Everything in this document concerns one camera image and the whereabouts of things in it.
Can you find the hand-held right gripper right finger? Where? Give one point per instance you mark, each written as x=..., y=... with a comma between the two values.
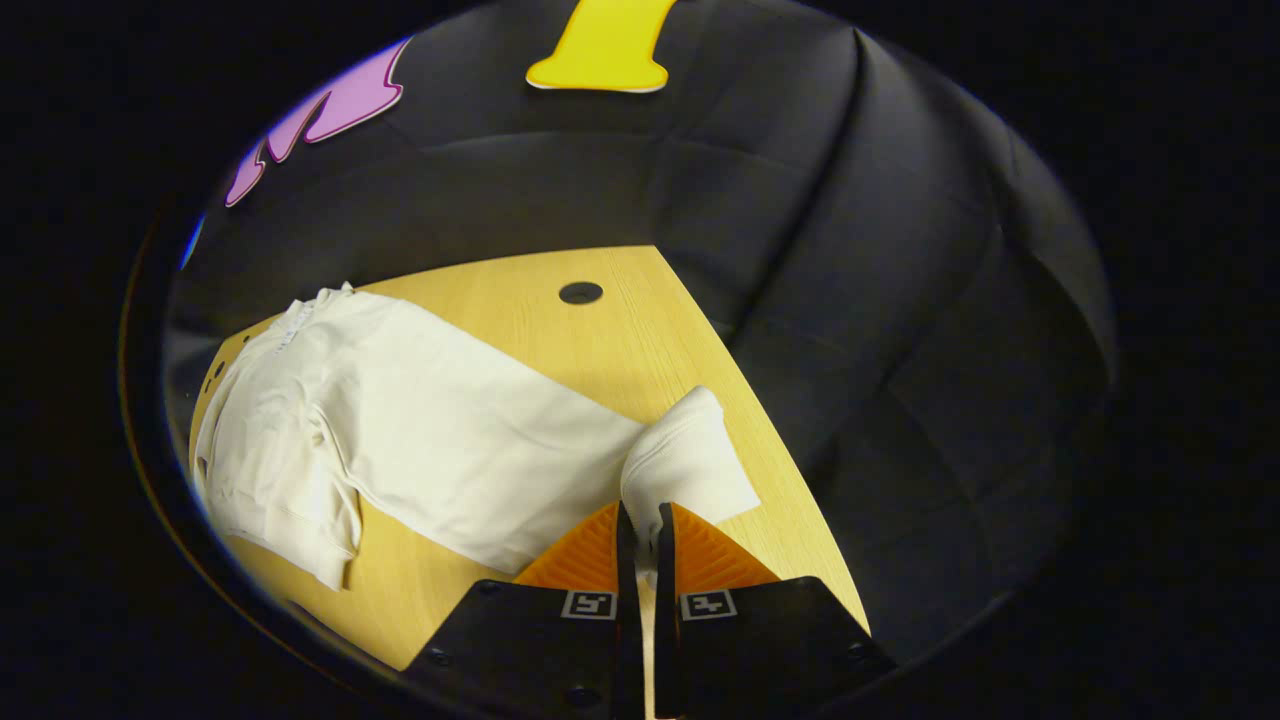
x=760, y=650

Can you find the black backdrop cloth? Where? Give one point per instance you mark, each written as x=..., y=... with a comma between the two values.
x=850, y=250

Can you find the cream white sweatshirt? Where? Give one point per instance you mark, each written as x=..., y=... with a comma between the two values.
x=450, y=430

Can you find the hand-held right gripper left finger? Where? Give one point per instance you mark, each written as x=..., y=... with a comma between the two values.
x=540, y=650

